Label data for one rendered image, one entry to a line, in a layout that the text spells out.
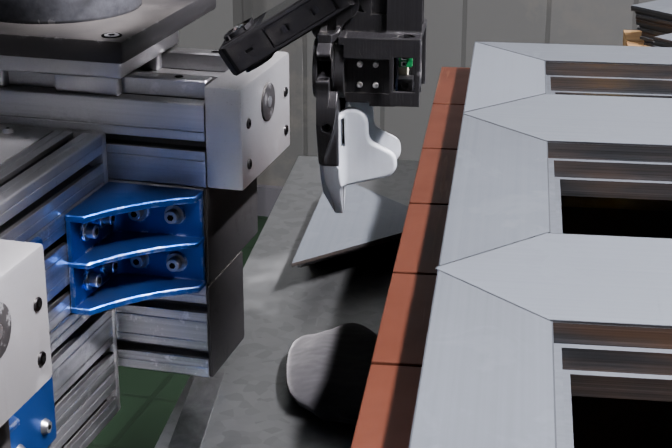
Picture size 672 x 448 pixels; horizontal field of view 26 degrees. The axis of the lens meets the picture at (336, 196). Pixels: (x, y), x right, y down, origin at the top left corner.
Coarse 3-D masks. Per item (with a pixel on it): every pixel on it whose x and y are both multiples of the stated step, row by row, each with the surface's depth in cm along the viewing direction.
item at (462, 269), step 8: (472, 256) 119; (448, 264) 117; (456, 264) 117; (464, 264) 117; (472, 264) 117; (448, 272) 115; (456, 272) 115; (464, 272) 115; (472, 272) 115; (464, 280) 114
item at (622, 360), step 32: (576, 64) 179; (608, 64) 179; (640, 64) 178; (640, 96) 178; (576, 160) 148; (608, 160) 148; (640, 160) 148; (576, 192) 148; (608, 192) 148; (640, 192) 148; (576, 352) 107; (608, 352) 106; (640, 352) 106; (576, 384) 107; (608, 384) 106; (640, 384) 106
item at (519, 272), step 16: (528, 240) 122; (544, 240) 122; (480, 256) 119; (496, 256) 119; (512, 256) 119; (528, 256) 119; (544, 256) 119; (480, 272) 115; (496, 272) 115; (512, 272) 115; (528, 272) 115; (544, 272) 115; (480, 288) 112; (496, 288) 112; (512, 288) 112; (528, 288) 112; (544, 288) 112; (528, 304) 109; (544, 304) 109
